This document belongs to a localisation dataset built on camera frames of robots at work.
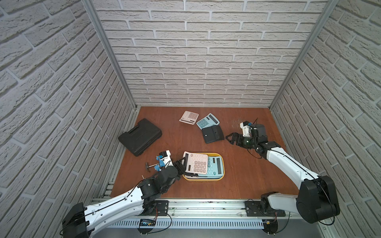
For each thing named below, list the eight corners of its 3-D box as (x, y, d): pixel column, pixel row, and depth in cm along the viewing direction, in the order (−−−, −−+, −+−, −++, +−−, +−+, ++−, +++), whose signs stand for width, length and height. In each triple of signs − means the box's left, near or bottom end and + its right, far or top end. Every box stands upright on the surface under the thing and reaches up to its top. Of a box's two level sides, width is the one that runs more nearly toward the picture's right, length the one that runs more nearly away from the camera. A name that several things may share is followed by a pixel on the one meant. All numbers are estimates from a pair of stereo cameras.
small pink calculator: (179, 120, 112) (179, 118, 110) (184, 111, 118) (184, 109, 116) (194, 125, 109) (194, 123, 107) (199, 115, 115) (199, 113, 113)
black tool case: (120, 142, 100) (117, 137, 96) (146, 122, 111) (145, 117, 107) (136, 158, 93) (133, 154, 88) (163, 135, 104) (161, 131, 100)
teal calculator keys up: (205, 133, 105) (205, 130, 102) (196, 124, 110) (196, 121, 107) (219, 123, 111) (220, 120, 108) (210, 115, 116) (210, 112, 113)
